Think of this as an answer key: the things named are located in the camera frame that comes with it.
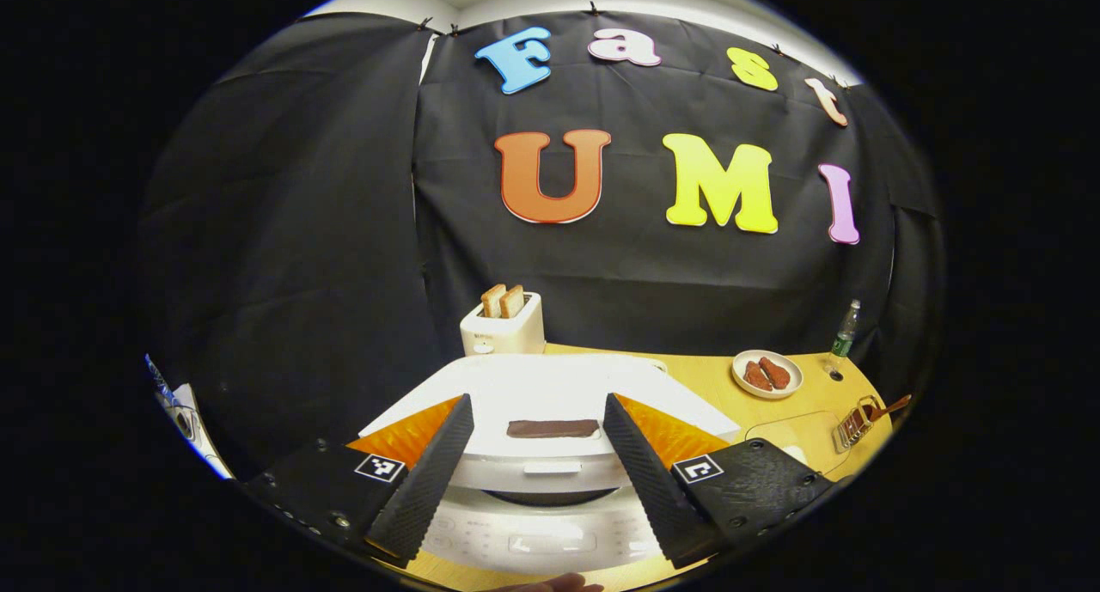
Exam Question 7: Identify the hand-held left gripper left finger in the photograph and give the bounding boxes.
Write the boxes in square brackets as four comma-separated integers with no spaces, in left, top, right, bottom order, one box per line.
[241,393,476,567]

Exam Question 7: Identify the metal wire chopstick holder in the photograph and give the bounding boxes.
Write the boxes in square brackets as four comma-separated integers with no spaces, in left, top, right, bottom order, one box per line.
[832,394,886,454]

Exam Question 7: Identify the white toaster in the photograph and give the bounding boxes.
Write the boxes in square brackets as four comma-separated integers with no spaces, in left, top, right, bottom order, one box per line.
[460,291,547,357]

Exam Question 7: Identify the black backdrop cloth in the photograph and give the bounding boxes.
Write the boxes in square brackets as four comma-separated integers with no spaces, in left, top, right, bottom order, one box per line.
[137,8,946,481]

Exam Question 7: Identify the white rice cooker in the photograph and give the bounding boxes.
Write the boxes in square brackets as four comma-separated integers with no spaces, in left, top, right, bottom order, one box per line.
[357,354,744,576]

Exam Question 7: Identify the white round plate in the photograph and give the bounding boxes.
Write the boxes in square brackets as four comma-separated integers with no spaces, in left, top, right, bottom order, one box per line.
[731,350,804,400]

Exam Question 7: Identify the clear water bottle green label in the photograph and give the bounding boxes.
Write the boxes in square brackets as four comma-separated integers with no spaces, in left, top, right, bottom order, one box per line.
[829,299,862,359]

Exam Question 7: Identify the brown wooden spoon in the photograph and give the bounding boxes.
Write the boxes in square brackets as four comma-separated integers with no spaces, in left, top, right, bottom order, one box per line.
[864,394,914,423]

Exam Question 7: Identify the white rice container clear lid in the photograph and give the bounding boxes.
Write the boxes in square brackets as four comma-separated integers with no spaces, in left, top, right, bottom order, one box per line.
[743,410,847,477]

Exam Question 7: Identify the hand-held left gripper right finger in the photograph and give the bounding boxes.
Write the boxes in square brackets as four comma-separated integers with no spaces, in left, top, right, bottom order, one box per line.
[602,393,836,570]

